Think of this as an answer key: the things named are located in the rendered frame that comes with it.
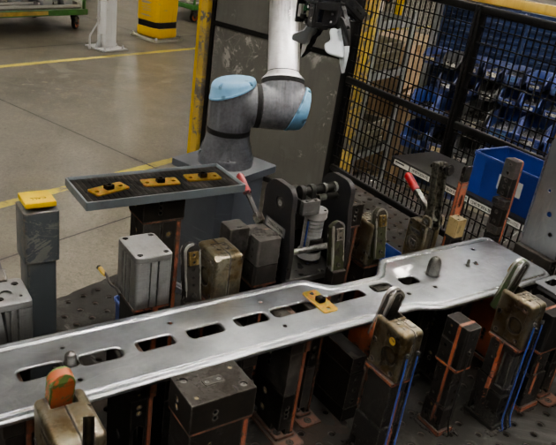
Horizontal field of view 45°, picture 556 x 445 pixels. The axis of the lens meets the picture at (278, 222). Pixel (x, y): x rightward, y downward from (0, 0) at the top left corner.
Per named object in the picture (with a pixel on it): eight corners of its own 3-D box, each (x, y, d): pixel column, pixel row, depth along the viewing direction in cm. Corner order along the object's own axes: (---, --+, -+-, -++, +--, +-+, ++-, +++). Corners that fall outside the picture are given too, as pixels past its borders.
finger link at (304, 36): (280, 46, 150) (298, 17, 143) (301, 46, 154) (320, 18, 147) (285, 56, 149) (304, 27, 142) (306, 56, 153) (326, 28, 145)
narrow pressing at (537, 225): (553, 261, 176) (596, 139, 162) (518, 242, 184) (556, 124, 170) (554, 260, 176) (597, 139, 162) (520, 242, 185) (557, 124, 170)
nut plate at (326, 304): (338, 310, 139) (339, 305, 139) (324, 313, 137) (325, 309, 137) (315, 290, 145) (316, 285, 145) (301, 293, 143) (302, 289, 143)
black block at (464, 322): (439, 446, 150) (472, 338, 138) (406, 416, 158) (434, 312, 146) (462, 435, 155) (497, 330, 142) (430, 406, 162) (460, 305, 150)
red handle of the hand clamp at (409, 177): (431, 221, 172) (403, 171, 178) (426, 225, 174) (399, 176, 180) (442, 219, 174) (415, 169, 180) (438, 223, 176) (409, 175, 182)
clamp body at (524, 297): (491, 440, 154) (535, 313, 140) (453, 408, 163) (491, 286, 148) (515, 428, 159) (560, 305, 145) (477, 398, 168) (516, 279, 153)
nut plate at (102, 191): (97, 197, 136) (97, 192, 135) (86, 191, 138) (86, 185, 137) (130, 188, 142) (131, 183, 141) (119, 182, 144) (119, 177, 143)
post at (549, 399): (546, 409, 167) (583, 312, 155) (511, 382, 175) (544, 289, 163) (561, 402, 171) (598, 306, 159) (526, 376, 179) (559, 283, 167)
